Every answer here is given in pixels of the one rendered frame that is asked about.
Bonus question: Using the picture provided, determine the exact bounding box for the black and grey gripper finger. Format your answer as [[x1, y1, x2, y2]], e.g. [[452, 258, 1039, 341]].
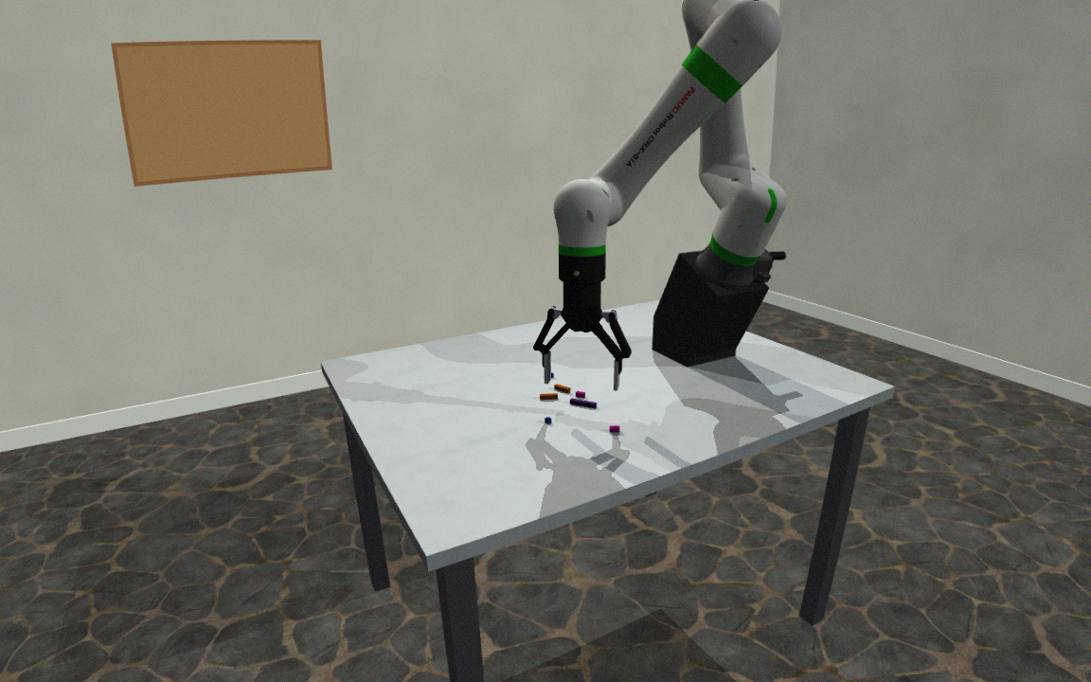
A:
[[583, 310, 632, 391], [533, 306, 578, 384]]

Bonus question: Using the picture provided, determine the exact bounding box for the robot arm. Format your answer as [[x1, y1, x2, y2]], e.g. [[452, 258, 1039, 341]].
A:
[[553, 0, 787, 290]]

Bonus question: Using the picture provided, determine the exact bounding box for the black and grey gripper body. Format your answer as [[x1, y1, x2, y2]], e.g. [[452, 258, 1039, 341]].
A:
[[561, 282, 602, 332]]

